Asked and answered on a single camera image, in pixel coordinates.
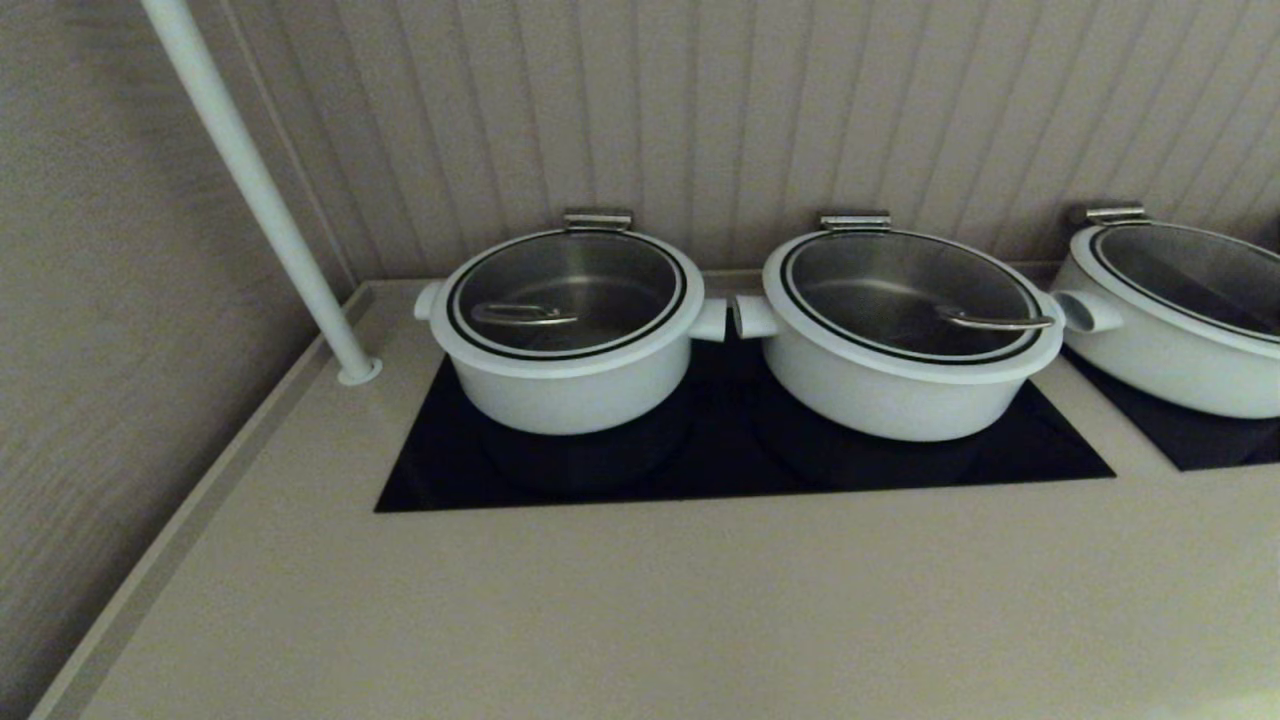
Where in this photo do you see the large black glass cooktop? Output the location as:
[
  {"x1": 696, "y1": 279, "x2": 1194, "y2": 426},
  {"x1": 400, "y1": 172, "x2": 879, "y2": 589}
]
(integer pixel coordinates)
[{"x1": 375, "y1": 330, "x2": 1116, "y2": 514}]

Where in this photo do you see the white round pot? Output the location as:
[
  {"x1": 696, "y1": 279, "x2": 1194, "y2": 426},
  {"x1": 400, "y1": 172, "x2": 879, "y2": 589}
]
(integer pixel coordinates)
[
  {"x1": 415, "y1": 228, "x2": 728, "y2": 435},
  {"x1": 733, "y1": 290, "x2": 1061, "y2": 443},
  {"x1": 1050, "y1": 225, "x2": 1280, "y2": 419}
]

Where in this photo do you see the middle white pot with lid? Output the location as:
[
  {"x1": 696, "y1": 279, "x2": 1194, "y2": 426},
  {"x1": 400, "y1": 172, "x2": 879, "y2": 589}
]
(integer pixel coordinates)
[{"x1": 763, "y1": 230, "x2": 1067, "y2": 385}]

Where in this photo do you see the glass lid white rim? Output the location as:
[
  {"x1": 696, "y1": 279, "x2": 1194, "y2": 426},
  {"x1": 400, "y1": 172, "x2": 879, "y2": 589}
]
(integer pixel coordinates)
[
  {"x1": 428, "y1": 230, "x2": 706, "y2": 379},
  {"x1": 1070, "y1": 222, "x2": 1280, "y2": 359}
]

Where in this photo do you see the white metal pole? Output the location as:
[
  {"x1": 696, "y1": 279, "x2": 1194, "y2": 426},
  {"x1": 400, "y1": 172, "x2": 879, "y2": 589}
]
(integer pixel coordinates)
[{"x1": 138, "y1": 0, "x2": 384, "y2": 387}]

